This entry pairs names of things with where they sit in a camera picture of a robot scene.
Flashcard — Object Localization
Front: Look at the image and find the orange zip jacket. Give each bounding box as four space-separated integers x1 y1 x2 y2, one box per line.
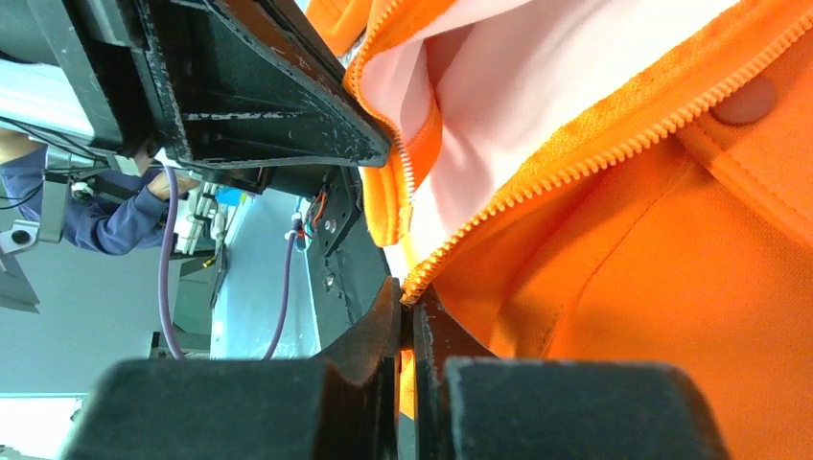
306 1 812 459

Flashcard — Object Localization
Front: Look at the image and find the person in blue sleeve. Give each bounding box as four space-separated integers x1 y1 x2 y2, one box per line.
1 128 170 256

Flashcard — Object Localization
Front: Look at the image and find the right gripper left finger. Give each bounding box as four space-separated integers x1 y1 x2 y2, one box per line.
60 278 401 459

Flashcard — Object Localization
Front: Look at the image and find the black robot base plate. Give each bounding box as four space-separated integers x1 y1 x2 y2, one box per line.
307 168 390 349

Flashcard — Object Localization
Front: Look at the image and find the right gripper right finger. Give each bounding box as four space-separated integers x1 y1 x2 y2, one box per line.
412 289 730 459

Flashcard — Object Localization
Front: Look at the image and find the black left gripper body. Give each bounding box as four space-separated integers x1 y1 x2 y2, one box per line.
25 0 332 195

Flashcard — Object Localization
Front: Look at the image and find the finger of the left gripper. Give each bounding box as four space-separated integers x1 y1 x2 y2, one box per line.
135 1 392 170

